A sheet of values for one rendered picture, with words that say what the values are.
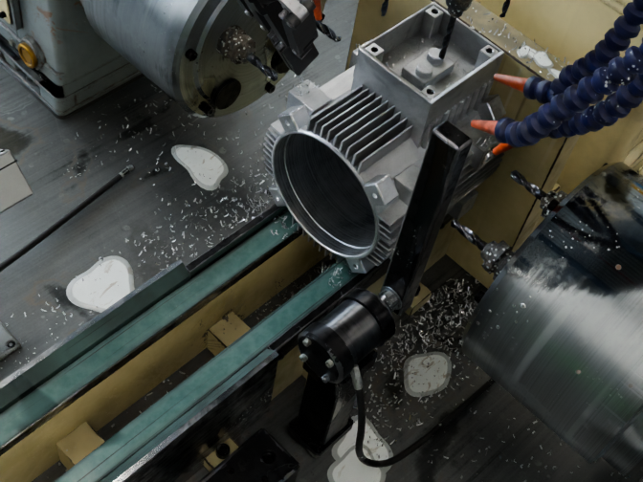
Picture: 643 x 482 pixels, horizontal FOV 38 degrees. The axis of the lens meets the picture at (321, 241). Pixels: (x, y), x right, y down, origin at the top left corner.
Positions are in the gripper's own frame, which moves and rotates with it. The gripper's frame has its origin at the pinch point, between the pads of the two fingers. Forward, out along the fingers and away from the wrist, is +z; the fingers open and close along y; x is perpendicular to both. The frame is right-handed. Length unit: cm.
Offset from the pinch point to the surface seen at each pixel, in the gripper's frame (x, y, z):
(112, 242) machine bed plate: 29.2, 15.9, 28.5
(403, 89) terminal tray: -5.1, -7.3, 9.1
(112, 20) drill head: 9.0, 25.9, 11.6
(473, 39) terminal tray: -15.1, -6.9, 14.9
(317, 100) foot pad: 0.8, 0.7, 13.0
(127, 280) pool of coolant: 31.0, 9.9, 27.2
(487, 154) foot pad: -7.5, -15.2, 19.8
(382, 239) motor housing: 7.2, -14.5, 15.1
